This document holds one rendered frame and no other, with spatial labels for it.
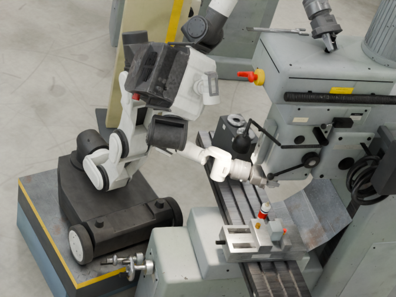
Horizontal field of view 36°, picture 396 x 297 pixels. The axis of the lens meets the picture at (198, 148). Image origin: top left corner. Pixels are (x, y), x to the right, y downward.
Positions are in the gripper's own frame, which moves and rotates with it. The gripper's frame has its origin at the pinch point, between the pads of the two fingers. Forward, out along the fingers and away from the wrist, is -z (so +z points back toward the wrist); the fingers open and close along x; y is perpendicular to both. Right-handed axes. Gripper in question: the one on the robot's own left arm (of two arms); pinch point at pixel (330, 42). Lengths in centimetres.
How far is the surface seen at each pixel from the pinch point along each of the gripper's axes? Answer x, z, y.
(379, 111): -21.2, -26.4, -9.6
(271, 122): 10.7, -16.7, -33.6
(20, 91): 25, 103, -285
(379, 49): -14.6, -7.5, 6.3
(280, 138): 10.4, -24.0, -31.8
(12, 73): 24, 123, -297
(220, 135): -8, -3, -98
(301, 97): 17.9, -16.5, -4.7
